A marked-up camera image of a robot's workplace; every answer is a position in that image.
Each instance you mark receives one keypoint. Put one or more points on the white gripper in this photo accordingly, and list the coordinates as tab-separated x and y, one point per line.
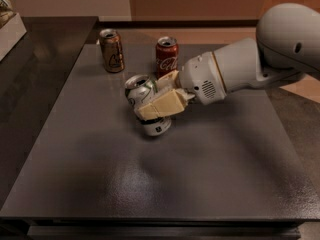
200	77

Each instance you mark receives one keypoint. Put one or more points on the white green 7up can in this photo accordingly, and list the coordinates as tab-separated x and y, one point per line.
138	90

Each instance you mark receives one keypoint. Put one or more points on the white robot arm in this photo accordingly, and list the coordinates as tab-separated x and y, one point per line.
286	48

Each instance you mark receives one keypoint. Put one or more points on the red Coca-Cola can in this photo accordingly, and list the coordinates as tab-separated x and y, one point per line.
167	50

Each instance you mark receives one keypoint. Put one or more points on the gold brown soda can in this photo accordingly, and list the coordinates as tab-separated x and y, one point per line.
111	48

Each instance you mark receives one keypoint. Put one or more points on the white box at left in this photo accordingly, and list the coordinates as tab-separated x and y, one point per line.
12	28

